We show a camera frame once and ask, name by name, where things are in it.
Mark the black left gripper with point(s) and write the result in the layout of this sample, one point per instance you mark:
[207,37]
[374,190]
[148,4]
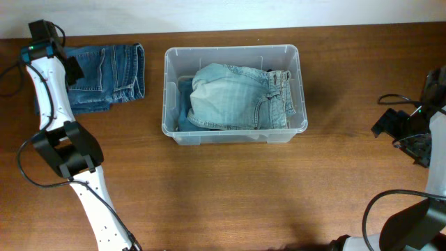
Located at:
[74,71]

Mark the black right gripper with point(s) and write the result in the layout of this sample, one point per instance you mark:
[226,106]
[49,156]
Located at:
[387,123]

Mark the dark blue jeans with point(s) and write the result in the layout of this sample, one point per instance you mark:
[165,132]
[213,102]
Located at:
[112,74]

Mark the clear plastic storage bin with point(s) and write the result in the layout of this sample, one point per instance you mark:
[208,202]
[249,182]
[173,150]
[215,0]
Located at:
[183,62]

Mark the medium blue jeans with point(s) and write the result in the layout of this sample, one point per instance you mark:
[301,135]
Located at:
[185,89]

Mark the light blue jeans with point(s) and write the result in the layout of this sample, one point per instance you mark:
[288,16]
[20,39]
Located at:
[226,97]

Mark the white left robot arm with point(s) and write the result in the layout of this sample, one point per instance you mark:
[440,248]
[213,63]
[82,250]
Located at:
[64,144]

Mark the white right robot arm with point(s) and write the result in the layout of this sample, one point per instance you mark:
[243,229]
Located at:
[420,226]

